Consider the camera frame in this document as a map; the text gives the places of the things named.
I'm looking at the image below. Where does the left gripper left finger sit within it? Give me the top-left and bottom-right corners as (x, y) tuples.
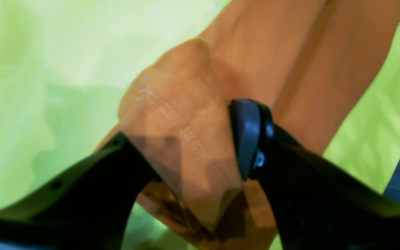
(0, 132), (155, 250)

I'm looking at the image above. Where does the orange-red T-shirt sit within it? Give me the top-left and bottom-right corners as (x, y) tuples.
(98, 0), (400, 250)

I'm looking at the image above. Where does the yellow table cloth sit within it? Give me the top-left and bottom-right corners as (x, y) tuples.
(0, 0), (400, 250)

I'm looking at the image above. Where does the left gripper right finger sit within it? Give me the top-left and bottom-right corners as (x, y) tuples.
(228, 99), (400, 250)

